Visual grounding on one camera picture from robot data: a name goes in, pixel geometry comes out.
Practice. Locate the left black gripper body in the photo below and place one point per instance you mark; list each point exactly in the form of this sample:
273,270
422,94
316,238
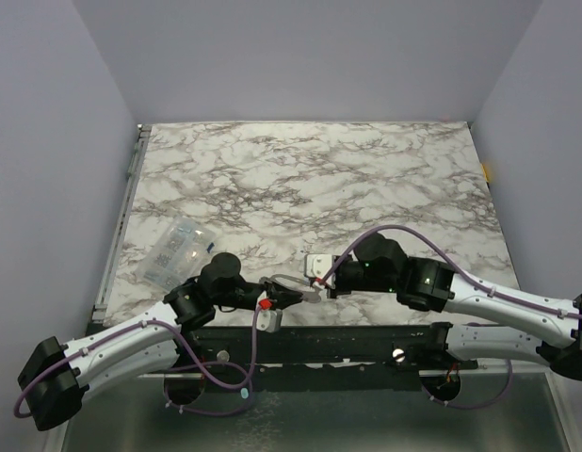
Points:
244,296

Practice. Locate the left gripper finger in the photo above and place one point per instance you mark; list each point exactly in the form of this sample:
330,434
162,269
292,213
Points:
281,301
274,288

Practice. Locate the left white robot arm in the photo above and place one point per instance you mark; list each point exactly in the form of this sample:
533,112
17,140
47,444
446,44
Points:
57,377

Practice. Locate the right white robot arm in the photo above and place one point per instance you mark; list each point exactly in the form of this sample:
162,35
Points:
520,326

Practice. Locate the clear plastic parts box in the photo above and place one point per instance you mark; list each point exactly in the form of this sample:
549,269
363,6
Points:
179,254

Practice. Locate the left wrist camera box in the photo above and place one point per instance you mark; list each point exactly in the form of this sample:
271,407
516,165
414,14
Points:
269,320

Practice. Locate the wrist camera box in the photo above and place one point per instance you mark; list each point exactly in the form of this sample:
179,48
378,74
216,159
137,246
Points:
316,266
269,320

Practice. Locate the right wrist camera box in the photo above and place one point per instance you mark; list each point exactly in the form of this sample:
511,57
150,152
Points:
316,266

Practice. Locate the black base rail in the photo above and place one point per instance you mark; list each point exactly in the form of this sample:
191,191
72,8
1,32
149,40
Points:
354,358

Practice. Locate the left side metal rail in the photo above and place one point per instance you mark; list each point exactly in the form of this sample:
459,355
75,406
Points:
139,148

